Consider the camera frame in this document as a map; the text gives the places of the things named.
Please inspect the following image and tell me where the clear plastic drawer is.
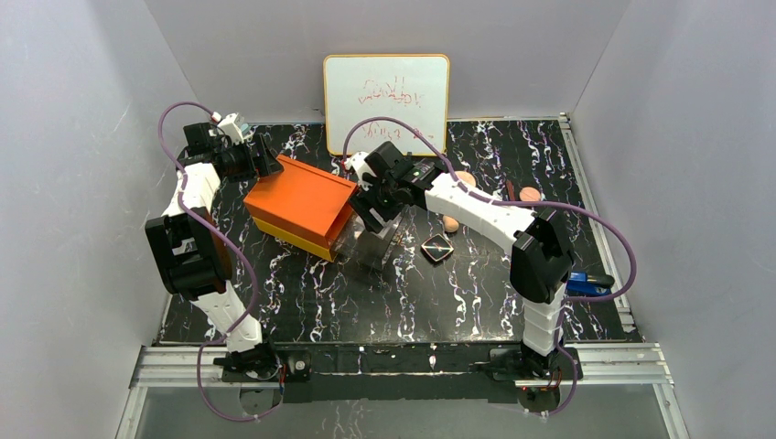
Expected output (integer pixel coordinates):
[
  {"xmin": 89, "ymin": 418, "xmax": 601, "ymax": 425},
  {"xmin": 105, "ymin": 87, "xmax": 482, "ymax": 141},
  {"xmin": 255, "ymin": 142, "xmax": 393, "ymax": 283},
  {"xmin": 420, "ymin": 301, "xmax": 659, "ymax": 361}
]
[{"xmin": 333, "ymin": 209, "xmax": 407, "ymax": 270}]

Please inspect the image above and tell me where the orange drawer organizer box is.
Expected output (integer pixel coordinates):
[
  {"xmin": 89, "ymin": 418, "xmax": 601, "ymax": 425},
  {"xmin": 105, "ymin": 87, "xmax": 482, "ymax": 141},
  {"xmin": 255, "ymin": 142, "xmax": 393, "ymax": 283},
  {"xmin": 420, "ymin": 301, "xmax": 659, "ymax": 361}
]
[{"xmin": 243, "ymin": 155, "xmax": 357, "ymax": 262}]

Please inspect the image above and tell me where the black square compact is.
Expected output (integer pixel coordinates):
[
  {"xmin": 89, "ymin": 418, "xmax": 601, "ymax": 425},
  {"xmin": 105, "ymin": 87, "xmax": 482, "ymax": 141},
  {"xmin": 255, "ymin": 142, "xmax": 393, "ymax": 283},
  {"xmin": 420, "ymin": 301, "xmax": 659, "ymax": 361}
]
[{"xmin": 420, "ymin": 234, "xmax": 454, "ymax": 263}]

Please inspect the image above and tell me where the beige gourd makeup sponge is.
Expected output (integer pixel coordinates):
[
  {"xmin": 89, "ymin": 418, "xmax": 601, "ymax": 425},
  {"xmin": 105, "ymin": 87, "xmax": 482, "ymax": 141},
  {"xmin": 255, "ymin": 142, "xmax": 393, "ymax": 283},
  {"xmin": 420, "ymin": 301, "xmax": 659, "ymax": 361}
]
[{"xmin": 442, "ymin": 215, "xmax": 460, "ymax": 233}]

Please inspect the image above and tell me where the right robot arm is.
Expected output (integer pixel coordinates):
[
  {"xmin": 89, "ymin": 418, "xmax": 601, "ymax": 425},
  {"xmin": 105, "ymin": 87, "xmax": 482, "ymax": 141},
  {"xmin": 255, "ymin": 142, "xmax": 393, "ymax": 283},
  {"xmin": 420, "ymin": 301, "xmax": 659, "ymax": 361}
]
[{"xmin": 344, "ymin": 142, "xmax": 574, "ymax": 370}]

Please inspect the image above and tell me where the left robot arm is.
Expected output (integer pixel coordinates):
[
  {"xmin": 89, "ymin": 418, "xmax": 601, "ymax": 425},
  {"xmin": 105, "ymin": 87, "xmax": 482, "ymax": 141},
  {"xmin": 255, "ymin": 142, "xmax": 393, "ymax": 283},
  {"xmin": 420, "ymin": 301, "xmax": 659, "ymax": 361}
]
[{"xmin": 145, "ymin": 112, "xmax": 284, "ymax": 373}]

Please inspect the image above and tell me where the large round beige puff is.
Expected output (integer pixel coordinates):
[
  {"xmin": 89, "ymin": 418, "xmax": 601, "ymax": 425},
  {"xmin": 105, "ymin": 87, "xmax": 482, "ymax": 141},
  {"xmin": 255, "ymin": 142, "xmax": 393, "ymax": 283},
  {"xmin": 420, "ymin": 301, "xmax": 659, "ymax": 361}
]
[{"xmin": 455, "ymin": 171, "xmax": 477, "ymax": 187}]

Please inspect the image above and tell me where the yellow-framed whiteboard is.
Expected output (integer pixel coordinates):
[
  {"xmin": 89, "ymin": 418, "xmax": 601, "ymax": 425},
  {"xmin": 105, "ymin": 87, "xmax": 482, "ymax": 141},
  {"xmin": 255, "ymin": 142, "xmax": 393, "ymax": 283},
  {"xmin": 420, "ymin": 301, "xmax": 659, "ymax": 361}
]
[{"xmin": 323, "ymin": 54, "xmax": 450, "ymax": 156}]

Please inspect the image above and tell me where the small round pink puff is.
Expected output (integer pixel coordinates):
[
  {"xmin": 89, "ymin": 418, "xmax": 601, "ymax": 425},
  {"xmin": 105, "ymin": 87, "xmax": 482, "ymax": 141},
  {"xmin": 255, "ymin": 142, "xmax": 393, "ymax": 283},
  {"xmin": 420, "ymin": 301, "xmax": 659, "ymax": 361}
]
[{"xmin": 519, "ymin": 187, "xmax": 544, "ymax": 202}]

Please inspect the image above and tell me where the blue stapler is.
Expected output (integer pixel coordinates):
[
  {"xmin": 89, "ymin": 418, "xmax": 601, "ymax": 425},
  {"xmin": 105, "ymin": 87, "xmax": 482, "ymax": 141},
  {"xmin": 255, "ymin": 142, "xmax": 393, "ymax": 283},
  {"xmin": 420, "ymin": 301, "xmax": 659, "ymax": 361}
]
[{"xmin": 566, "ymin": 272, "xmax": 615, "ymax": 297}]

